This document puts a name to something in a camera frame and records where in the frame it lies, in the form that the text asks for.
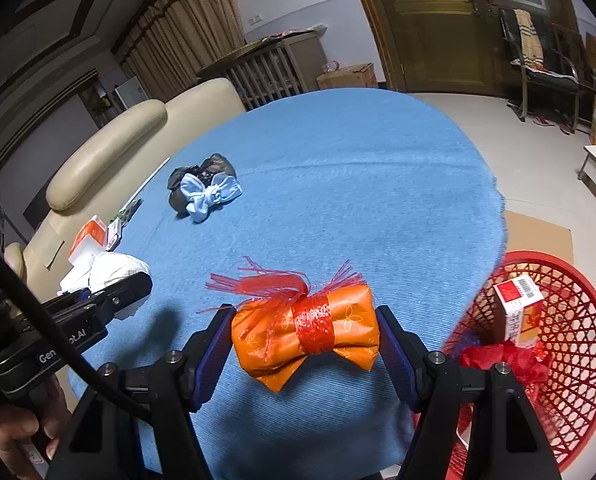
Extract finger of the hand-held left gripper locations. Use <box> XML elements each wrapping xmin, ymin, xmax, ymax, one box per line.
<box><xmin>40</xmin><ymin>287</ymin><xmax>96</xmax><ymax>313</ymax></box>
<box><xmin>90</xmin><ymin>270</ymin><xmax>154</xmax><ymax>323</ymax></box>

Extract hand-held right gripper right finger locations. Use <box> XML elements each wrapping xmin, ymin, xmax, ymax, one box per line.
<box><xmin>374</xmin><ymin>305</ymin><xmax>564</xmax><ymax>480</ymax></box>

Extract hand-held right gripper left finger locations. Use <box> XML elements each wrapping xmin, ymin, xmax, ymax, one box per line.
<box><xmin>45</xmin><ymin>303</ymin><xmax>239</xmax><ymax>480</ymax></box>

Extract white plastic bag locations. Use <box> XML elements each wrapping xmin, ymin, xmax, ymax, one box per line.
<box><xmin>58</xmin><ymin>251</ymin><xmax>151</xmax><ymax>321</ymax></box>

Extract orange packet with red mesh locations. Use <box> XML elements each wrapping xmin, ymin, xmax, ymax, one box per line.
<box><xmin>196</xmin><ymin>256</ymin><xmax>381</xmax><ymax>393</ymax></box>

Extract red plastic bag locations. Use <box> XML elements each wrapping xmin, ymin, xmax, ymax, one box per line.
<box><xmin>458</xmin><ymin>340</ymin><xmax>551</xmax><ymax>386</ymax></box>

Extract red orange carton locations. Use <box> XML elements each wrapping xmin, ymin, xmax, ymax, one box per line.
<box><xmin>493</xmin><ymin>274</ymin><xmax>546</xmax><ymax>350</ymax></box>

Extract red plastic basket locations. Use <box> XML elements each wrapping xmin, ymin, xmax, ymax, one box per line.
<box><xmin>413</xmin><ymin>250</ymin><xmax>596</xmax><ymax>480</ymax></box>

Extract person's left hand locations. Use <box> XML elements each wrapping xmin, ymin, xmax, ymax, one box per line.
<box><xmin>0</xmin><ymin>375</ymin><xmax>71</xmax><ymax>480</ymax></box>

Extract small red white packet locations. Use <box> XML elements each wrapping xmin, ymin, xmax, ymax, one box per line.
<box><xmin>105</xmin><ymin>219</ymin><xmax>125</xmax><ymax>252</ymax></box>

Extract orange white box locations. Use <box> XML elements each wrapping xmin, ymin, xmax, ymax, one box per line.
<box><xmin>68</xmin><ymin>215</ymin><xmax>108</xmax><ymax>266</ymax></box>

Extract green patterned wrapper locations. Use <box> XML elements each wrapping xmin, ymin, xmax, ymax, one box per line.
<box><xmin>110</xmin><ymin>199</ymin><xmax>144</xmax><ymax>221</ymax></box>

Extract white stick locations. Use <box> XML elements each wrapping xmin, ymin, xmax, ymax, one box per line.
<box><xmin>120</xmin><ymin>157</ymin><xmax>171</xmax><ymax>211</ymax></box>

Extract light blue tied bag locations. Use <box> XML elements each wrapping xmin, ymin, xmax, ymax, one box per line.
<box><xmin>179</xmin><ymin>172</ymin><xmax>244</xmax><ymax>224</ymax></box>

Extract black plastic bag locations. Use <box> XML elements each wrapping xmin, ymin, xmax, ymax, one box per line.
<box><xmin>167</xmin><ymin>152</ymin><xmax>238</xmax><ymax>216</ymax></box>

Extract beige leather sofa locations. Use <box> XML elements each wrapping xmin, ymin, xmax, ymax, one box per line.
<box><xmin>3</xmin><ymin>77</ymin><xmax>246</xmax><ymax>306</ymax></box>

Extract blue tablecloth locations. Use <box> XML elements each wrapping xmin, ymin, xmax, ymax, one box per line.
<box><xmin>68</xmin><ymin>87</ymin><xmax>508</xmax><ymax>480</ymax></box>

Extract cardboard sheet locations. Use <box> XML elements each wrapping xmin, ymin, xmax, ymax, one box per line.
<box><xmin>500</xmin><ymin>210</ymin><xmax>575</xmax><ymax>266</ymax></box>

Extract white panel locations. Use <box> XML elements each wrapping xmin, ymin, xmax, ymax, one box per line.
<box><xmin>114</xmin><ymin>76</ymin><xmax>151</xmax><ymax>111</ymax></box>

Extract wooden crib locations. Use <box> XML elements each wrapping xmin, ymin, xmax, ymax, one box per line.
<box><xmin>195</xmin><ymin>30</ymin><xmax>329</xmax><ymax>111</ymax></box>

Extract beige curtain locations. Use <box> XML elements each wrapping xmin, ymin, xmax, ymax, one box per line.
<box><xmin>110</xmin><ymin>0</ymin><xmax>246</xmax><ymax>106</ymax></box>

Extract red slippers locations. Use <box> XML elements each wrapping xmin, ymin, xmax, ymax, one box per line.
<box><xmin>532</xmin><ymin>115</ymin><xmax>571</xmax><ymax>136</ymax></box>

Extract wooden double door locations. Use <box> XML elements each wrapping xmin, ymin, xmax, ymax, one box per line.
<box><xmin>343</xmin><ymin>0</ymin><xmax>574</xmax><ymax>98</ymax></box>

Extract plaid scarf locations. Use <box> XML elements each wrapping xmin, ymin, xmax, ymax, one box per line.
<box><xmin>513</xmin><ymin>9</ymin><xmax>546</xmax><ymax>68</ymax></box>

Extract black cable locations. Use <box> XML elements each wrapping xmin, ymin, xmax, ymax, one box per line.
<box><xmin>0</xmin><ymin>235</ymin><xmax>151</xmax><ymax>423</ymax></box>

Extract black metal-frame chair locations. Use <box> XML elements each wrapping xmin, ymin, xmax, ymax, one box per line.
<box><xmin>498</xmin><ymin>7</ymin><xmax>586</xmax><ymax>136</ymax></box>

